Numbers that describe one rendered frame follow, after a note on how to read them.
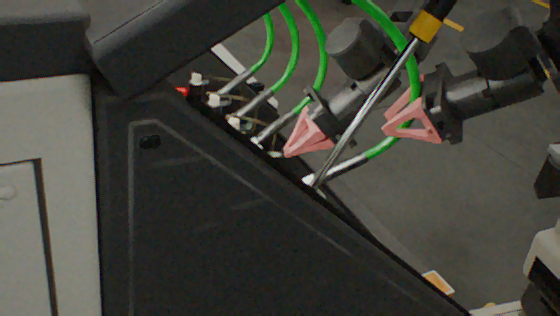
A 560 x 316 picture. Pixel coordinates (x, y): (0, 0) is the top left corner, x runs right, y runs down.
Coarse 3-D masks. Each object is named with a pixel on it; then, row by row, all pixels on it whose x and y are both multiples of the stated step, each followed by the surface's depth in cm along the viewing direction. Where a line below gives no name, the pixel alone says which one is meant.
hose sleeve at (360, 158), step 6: (354, 156) 81; (360, 156) 81; (342, 162) 81; (348, 162) 81; (354, 162) 81; (360, 162) 81; (366, 162) 81; (336, 168) 81; (342, 168) 81; (348, 168) 81; (330, 174) 82; (336, 174) 82; (324, 180) 82
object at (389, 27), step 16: (352, 0) 67; (368, 0) 68; (384, 16) 69; (400, 32) 71; (400, 48) 72; (416, 64) 73; (416, 80) 74; (416, 96) 76; (400, 128) 79; (384, 144) 80; (368, 160) 81
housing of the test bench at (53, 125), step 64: (0, 0) 28; (64, 0) 29; (0, 64) 27; (64, 64) 29; (0, 128) 29; (64, 128) 31; (0, 192) 31; (64, 192) 33; (0, 256) 33; (64, 256) 36
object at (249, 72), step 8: (264, 16) 103; (272, 24) 105; (272, 32) 106; (272, 40) 107; (272, 48) 108; (264, 56) 108; (256, 64) 109; (248, 72) 108; (232, 80) 108; (240, 80) 108; (224, 88) 108; (232, 88) 108
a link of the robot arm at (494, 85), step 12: (528, 60) 66; (528, 72) 67; (540, 72) 68; (492, 84) 69; (504, 84) 68; (516, 84) 68; (528, 84) 67; (540, 84) 68; (504, 96) 69; (516, 96) 69; (528, 96) 68
